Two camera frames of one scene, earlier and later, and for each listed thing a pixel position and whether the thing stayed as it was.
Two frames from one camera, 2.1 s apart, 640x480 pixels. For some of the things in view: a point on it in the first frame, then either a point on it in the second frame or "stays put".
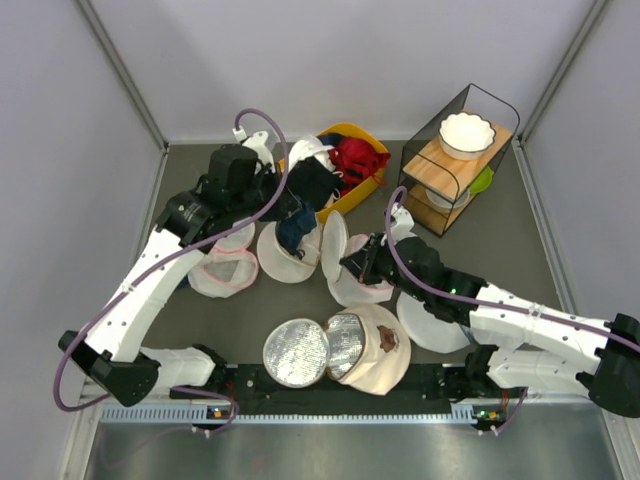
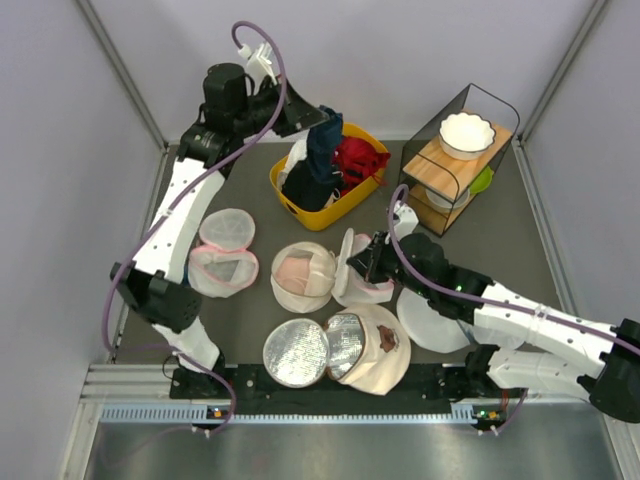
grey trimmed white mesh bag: x=427 y=330 stays put
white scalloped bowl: x=463 y=136 stays put
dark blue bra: x=291 y=229 → x=322 y=142
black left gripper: x=285 y=206 → x=298 y=114
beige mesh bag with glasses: x=279 y=264 → x=302 y=276
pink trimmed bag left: x=228 y=267 stays put
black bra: x=313 y=182 stays put
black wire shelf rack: x=445 y=164 stays put
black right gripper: x=360 y=261 stays put
